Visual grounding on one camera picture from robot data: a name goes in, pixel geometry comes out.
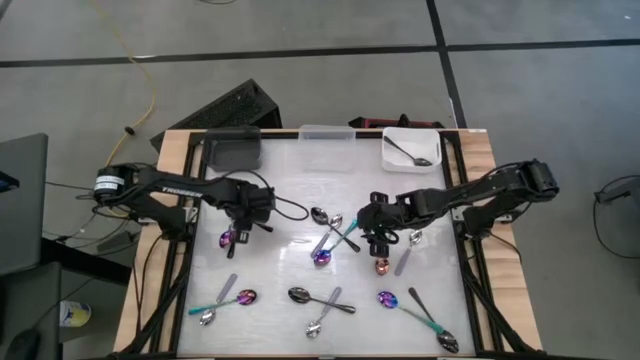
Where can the white plastic bin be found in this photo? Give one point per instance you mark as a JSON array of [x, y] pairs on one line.
[[400, 160]]

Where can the black metal spoon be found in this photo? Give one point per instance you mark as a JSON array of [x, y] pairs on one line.
[[319, 215], [424, 161], [448, 341], [299, 295]]

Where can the grey device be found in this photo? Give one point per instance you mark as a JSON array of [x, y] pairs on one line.
[[620, 190]]

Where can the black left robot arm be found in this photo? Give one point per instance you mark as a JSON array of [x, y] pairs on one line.
[[175, 190]]

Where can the black plastic bin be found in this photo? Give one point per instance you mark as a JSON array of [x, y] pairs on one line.
[[232, 150]]

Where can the black perforated box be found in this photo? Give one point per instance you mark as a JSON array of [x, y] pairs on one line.
[[235, 107]]

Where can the white and yellow can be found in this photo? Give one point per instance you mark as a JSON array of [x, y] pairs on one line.
[[75, 314]]

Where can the clear plastic bin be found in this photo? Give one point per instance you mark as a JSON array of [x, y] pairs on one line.
[[327, 150]]

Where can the copper spoon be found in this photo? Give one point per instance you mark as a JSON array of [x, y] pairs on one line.
[[382, 267]]

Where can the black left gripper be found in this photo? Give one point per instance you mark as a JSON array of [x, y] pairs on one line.
[[252, 202]]

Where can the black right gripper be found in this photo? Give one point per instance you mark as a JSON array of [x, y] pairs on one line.
[[377, 215]]

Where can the red and black tool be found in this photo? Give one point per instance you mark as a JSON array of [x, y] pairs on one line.
[[380, 121]]

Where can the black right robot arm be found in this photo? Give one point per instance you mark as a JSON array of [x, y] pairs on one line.
[[475, 192]]

